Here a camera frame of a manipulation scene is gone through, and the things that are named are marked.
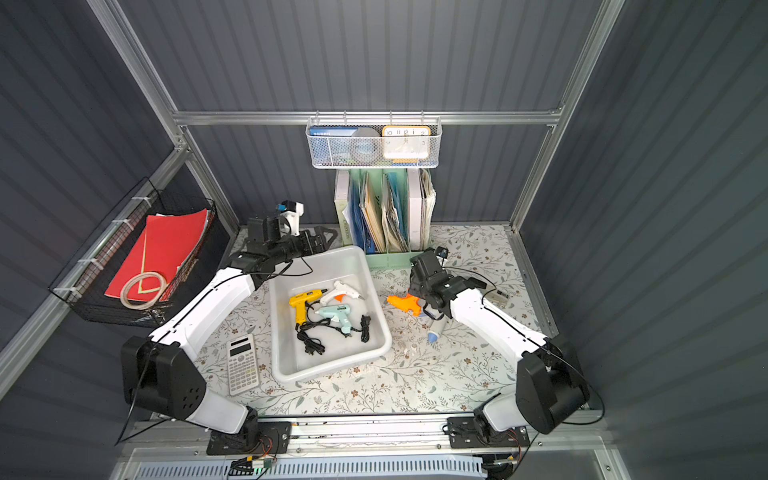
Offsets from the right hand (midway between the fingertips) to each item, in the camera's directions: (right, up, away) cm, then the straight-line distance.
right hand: (427, 280), depth 86 cm
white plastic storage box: (-37, -21, +1) cm, 43 cm away
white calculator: (-53, -24, -2) cm, 59 cm away
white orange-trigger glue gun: (-27, -4, +13) cm, 30 cm away
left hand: (-29, +13, -6) cm, 32 cm away
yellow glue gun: (-40, -8, +10) cm, 42 cm away
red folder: (-67, +10, -12) cm, 69 cm away
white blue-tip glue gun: (+3, -15, +3) cm, 15 cm away
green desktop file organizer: (-11, +21, +8) cm, 25 cm away
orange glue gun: (-6, -7, -1) cm, 9 cm away
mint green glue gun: (-26, -11, +7) cm, 29 cm away
